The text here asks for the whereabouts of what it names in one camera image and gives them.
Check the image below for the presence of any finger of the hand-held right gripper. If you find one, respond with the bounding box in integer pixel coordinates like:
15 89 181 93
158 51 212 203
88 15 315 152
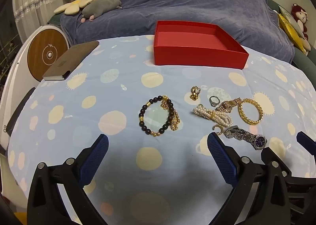
296 131 316 153
261 148 316 225

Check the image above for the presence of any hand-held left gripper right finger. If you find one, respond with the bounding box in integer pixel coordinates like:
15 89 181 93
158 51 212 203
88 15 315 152
207 132 290 225

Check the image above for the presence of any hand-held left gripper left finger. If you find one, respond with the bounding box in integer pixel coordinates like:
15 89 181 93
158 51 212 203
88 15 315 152
27 134 109 225

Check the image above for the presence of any silver watch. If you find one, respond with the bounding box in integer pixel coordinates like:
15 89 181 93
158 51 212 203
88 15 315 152
223 125 268 151

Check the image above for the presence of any pearl bracelet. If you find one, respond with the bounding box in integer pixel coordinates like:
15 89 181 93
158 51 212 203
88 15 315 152
193 104 233 127

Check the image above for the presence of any gold woven bangle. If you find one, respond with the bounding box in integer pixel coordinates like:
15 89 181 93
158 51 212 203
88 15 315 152
238 98 262 125

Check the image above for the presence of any gold watch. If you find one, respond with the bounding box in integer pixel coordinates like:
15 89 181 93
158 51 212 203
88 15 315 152
215 97 243 113

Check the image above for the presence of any gold chain necklace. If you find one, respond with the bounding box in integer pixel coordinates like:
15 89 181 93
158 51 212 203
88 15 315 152
160 95 181 132

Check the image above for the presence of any black bead bracelet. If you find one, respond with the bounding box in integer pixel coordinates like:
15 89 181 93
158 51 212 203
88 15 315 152
139 95 173 138

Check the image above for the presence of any gold ring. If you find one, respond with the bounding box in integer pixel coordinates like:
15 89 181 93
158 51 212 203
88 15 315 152
190 86 201 101

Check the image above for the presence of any red cardboard box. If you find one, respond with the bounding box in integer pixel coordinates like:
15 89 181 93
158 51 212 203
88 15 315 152
153 20 249 70

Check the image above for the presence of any gold hoop earring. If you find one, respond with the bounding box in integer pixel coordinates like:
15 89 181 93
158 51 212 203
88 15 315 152
212 124 225 135

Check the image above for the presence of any light blue dotted tablecloth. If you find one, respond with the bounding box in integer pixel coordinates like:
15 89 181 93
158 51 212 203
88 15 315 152
7 34 316 225

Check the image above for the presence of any green sofa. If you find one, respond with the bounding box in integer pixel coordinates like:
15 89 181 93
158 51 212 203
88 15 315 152
267 0 316 77

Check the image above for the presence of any brown notebook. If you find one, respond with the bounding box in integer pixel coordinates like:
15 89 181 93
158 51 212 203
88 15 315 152
42 40 100 82

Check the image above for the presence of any yellow cushion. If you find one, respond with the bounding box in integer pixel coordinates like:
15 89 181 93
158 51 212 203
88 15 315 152
278 13 307 54

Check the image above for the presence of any round wooden white device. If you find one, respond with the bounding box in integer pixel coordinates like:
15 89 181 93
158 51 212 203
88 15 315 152
26 25 69 83

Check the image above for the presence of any red plush doll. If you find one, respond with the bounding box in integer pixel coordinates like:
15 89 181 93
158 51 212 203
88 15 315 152
291 3 309 40

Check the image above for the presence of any pale patterned cushion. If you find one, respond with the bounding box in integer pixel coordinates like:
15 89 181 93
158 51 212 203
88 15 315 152
278 5 305 39

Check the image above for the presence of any grey plush toy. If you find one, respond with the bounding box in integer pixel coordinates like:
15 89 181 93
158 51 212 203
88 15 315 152
80 0 123 23

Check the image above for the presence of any flower shaped cushion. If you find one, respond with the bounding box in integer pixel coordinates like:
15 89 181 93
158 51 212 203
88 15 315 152
54 0 99 15

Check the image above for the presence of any blue blanket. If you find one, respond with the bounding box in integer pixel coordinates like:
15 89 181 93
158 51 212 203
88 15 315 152
60 0 295 62

